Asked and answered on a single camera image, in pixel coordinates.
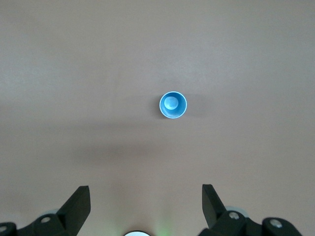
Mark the light blue plastic cup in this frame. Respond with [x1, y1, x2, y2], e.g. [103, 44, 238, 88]
[158, 90, 188, 119]

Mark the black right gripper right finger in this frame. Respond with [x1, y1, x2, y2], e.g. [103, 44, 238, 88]
[198, 184, 304, 236]

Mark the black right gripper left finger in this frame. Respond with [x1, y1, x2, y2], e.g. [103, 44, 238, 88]
[0, 185, 91, 236]

